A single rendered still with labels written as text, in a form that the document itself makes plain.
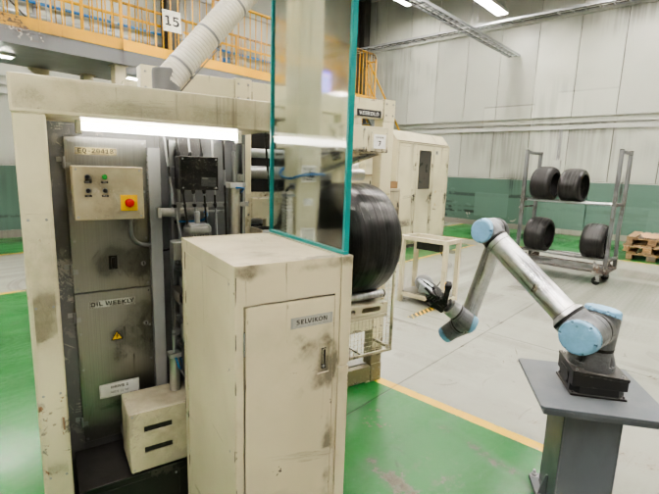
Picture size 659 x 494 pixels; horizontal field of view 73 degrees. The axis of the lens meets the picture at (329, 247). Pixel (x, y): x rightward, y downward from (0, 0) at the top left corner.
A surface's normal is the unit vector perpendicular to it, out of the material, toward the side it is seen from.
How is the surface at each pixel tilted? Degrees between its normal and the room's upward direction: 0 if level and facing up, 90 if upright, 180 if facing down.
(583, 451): 90
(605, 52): 90
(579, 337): 92
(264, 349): 90
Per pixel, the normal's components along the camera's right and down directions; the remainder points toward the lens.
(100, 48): 0.74, 0.14
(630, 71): -0.67, 0.11
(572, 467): -0.22, 0.16
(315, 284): 0.54, 0.16
